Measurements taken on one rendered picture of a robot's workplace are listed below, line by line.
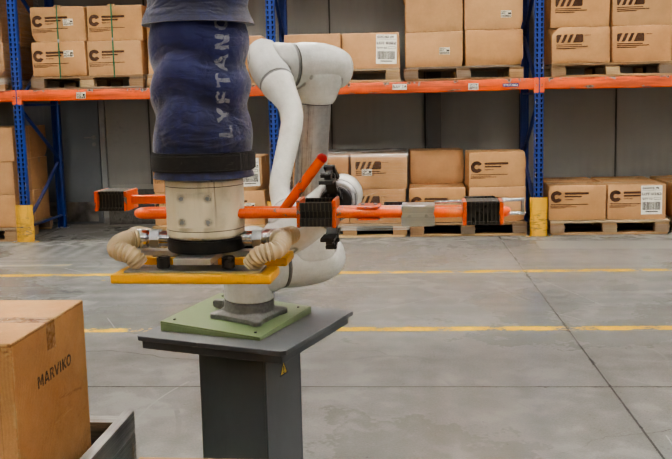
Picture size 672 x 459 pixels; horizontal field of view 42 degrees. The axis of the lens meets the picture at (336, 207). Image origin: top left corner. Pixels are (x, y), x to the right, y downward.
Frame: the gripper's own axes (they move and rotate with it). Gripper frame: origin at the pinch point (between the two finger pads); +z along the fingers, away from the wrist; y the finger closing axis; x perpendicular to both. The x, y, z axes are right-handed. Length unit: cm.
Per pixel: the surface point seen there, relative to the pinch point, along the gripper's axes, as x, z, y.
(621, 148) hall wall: -244, -857, 40
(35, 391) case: 65, 8, 38
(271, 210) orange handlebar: 11.7, 2.6, -0.6
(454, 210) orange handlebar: -27.2, 3.1, -0.2
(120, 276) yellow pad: 41.7, 14.0, 11.4
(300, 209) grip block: 5.1, 4.8, -1.0
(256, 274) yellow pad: 13.2, 13.6, 11.2
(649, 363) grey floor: -138, -280, 120
